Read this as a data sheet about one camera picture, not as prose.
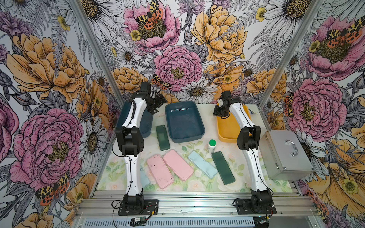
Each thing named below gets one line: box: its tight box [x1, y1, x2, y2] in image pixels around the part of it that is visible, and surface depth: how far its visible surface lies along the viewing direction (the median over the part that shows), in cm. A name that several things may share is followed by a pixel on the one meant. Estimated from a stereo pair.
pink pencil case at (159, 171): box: [146, 153, 175, 190], surface depth 86 cm
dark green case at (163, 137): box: [155, 124, 171, 152], surface depth 102 cm
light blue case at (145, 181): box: [139, 165, 151, 188], surface depth 84 cm
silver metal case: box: [259, 129, 315, 181], surface depth 81 cm
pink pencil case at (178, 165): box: [162, 149, 194, 181], surface depth 89 cm
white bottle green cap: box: [207, 139, 217, 154], surface depth 91 cm
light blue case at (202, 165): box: [187, 151, 219, 180], surface depth 89 cm
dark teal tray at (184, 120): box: [164, 100, 206, 143], surface depth 117 cm
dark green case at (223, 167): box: [211, 151, 236, 186], surface depth 89 cm
